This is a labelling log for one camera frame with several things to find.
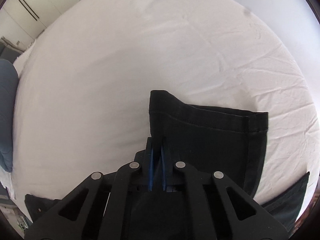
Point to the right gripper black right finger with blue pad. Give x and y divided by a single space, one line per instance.
217 207

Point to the blue rolled duvet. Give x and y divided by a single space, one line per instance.
9 84

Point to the white bed mattress sheet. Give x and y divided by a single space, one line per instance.
83 97

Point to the black denim pants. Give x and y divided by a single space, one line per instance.
210 139

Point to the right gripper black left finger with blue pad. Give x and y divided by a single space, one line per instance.
100 206

